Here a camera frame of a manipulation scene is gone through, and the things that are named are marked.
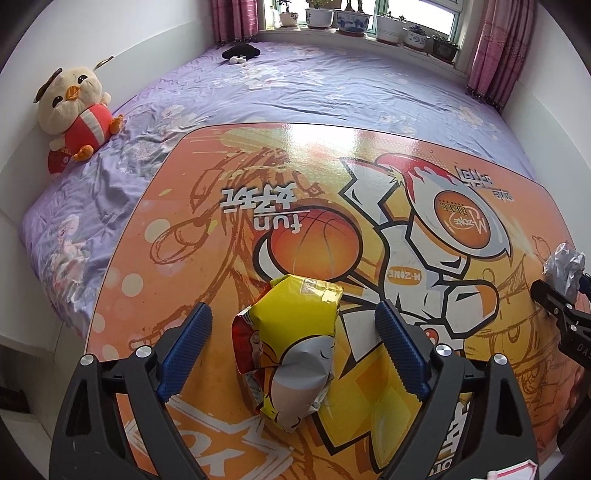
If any pink curtain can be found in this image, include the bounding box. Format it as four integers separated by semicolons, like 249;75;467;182
466;0;541;114
208;0;262;47

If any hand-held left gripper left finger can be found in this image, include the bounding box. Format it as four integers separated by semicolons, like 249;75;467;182
48;302;213;480

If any purple floral bed sheet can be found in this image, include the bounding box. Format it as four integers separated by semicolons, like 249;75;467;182
18;41;539;342

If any dark plant pot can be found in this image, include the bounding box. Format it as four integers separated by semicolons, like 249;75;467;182
431;34;460;63

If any black plush toy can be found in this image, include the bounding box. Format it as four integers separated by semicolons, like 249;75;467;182
222;43;260;64

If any large blue white plant pot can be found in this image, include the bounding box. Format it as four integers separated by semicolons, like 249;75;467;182
334;0;372;35

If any yellow snack bag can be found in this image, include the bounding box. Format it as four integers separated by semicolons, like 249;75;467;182
231;274;345;432

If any chick plush toy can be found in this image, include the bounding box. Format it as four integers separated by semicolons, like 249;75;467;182
34;56;125;178

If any tall white plant pot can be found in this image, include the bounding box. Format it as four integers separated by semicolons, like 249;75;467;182
375;13;406;44

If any white pink packet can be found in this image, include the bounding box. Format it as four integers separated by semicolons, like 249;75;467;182
487;463;540;480

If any small blue white plant pot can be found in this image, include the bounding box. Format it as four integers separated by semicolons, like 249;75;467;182
404;25;432;51

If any wide white plant pot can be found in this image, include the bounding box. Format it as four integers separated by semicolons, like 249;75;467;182
305;0;334;30

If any silver wrapper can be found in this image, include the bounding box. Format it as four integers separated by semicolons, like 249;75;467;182
544;242;587;301

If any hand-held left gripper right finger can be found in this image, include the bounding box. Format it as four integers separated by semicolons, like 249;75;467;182
374;300;541;480

